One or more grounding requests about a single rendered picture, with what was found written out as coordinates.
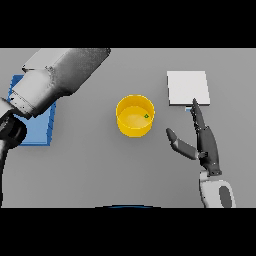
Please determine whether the blue tray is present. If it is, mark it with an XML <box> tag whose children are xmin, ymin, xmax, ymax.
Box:
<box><xmin>7</xmin><ymin>74</ymin><xmax>57</xmax><ymax>147</ymax></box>

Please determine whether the pale square scale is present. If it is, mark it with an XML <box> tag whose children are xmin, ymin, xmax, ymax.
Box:
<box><xmin>166</xmin><ymin>70</ymin><xmax>212</xmax><ymax>112</ymax></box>

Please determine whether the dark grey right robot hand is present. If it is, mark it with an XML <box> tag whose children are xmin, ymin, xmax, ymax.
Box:
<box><xmin>165</xmin><ymin>97</ymin><xmax>223</xmax><ymax>178</ymax></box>

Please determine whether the yellow bowl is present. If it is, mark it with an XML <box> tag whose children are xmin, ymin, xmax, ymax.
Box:
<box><xmin>115</xmin><ymin>94</ymin><xmax>156</xmax><ymax>139</ymax></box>

